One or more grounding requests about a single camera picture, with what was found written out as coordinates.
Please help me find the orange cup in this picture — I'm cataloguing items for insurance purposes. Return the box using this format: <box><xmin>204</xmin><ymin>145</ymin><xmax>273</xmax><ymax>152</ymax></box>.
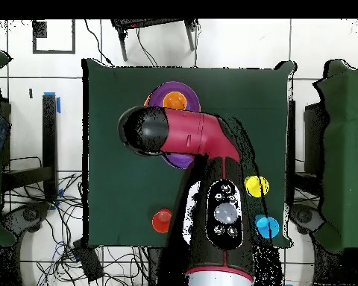
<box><xmin>163</xmin><ymin>91</ymin><xmax>188</xmax><ymax>112</ymax></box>

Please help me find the red cup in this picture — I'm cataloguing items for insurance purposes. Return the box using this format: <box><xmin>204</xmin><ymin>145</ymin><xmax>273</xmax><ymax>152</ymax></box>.
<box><xmin>151</xmin><ymin>208</ymin><xmax>173</xmax><ymax>234</ymax></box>

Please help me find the dark green tablecloth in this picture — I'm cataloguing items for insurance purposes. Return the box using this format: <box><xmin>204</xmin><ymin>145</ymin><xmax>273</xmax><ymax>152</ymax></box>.
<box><xmin>81</xmin><ymin>58</ymin><xmax>296</xmax><ymax>250</ymax></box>

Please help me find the yellow cup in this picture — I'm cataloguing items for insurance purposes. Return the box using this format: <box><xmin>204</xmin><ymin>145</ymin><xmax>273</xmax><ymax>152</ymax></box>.
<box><xmin>243</xmin><ymin>175</ymin><xmax>270</xmax><ymax>198</ymax></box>

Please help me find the blue cup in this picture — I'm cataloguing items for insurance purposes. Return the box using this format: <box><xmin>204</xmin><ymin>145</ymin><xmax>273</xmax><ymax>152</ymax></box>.
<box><xmin>254</xmin><ymin>214</ymin><xmax>280</xmax><ymax>240</ymax></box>

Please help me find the black metal stand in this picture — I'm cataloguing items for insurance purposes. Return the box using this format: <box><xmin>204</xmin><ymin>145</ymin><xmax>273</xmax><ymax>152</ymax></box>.
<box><xmin>110</xmin><ymin>19</ymin><xmax>198</xmax><ymax>62</ymax></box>

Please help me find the blue tape strip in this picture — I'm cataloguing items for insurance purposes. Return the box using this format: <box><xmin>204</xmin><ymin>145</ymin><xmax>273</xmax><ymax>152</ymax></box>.
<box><xmin>43</xmin><ymin>92</ymin><xmax>61</xmax><ymax>114</ymax></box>

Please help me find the black floor base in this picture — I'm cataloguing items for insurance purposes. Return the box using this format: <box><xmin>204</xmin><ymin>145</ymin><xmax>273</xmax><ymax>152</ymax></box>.
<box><xmin>289</xmin><ymin>203</ymin><xmax>326</xmax><ymax>236</ymax></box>
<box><xmin>1</xmin><ymin>202</ymin><xmax>50</xmax><ymax>233</ymax></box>

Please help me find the thin black cable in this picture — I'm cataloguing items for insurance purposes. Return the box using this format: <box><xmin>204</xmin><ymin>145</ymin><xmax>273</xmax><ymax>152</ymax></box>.
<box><xmin>84</xmin><ymin>19</ymin><xmax>115</xmax><ymax>67</ymax></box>

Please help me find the bundle of cables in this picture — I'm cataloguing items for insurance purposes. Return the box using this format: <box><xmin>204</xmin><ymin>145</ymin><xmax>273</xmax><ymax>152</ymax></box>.
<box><xmin>2</xmin><ymin>172</ymin><xmax>150</xmax><ymax>286</ymax></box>

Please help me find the black table frame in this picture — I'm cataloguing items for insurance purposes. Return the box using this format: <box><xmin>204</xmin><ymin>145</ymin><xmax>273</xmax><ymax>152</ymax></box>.
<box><xmin>2</xmin><ymin>94</ymin><xmax>58</xmax><ymax>200</ymax></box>
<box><xmin>303</xmin><ymin>102</ymin><xmax>329</xmax><ymax>179</ymax></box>

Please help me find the grey square frame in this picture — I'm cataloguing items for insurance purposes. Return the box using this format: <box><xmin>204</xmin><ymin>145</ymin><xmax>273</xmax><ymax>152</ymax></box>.
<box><xmin>32</xmin><ymin>19</ymin><xmax>76</xmax><ymax>55</ymax></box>

